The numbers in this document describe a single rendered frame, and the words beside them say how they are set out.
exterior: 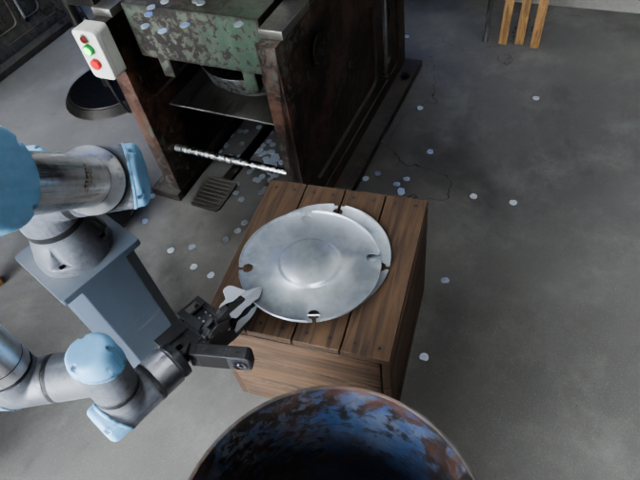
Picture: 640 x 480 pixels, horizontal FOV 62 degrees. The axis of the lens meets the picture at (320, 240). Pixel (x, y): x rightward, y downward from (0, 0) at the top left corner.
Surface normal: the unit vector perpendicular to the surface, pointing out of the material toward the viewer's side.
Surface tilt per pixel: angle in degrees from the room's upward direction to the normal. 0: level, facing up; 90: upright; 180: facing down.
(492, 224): 0
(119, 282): 90
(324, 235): 5
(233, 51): 90
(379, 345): 0
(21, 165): 85
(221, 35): 90
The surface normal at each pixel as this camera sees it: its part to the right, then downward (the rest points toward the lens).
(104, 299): 0.76, 0.44
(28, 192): 0.98, -0.15
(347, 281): -0.05, -0.67
